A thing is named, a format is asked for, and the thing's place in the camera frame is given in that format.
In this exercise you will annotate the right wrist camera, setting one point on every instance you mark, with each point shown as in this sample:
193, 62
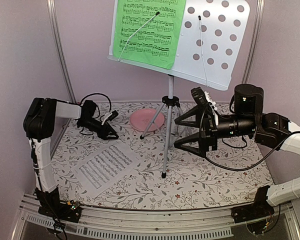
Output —
203, 99

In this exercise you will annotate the pink plastic plate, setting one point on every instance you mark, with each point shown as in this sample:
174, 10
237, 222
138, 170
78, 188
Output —
140, 119

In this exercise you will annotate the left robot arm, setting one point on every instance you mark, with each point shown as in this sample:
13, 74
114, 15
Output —
39, 125

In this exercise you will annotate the aluminium frame post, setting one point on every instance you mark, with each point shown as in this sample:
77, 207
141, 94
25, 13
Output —
254, 39
51, 7

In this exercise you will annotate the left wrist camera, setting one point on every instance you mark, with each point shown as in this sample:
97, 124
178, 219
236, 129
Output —
109, 116

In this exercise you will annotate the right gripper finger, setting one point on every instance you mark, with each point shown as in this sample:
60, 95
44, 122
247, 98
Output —
184, 144
192, 118

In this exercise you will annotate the white sheet music paper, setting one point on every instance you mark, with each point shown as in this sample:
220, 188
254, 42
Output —
102, 168

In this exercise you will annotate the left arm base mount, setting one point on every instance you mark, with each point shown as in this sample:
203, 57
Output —
61, 211

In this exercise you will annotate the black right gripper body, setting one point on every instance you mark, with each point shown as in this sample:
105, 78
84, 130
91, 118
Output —
209, 124

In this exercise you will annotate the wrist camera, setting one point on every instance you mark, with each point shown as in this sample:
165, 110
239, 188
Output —
109, 116
203, 99

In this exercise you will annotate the green sheet music paper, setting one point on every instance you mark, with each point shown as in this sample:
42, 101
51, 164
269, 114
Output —
147, 31

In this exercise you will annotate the left aluminium frame post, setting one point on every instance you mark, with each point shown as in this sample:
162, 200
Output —
51, 7

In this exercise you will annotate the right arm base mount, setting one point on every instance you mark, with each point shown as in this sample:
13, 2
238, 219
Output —
259, 208

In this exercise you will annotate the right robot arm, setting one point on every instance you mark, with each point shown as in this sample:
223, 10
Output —
246, 119

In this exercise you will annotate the grey perforated music stand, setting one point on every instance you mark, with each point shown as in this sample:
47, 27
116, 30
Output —
210, 38

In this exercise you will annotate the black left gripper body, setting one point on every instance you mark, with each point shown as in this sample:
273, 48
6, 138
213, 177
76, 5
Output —
88, 124

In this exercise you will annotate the white metronome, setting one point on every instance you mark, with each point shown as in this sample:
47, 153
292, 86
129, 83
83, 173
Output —
177, 130

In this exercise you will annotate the front aluminium rail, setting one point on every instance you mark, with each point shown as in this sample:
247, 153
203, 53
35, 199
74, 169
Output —
99, 223

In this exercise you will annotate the right aluminium frame post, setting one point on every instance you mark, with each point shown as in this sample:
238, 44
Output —
254, 39

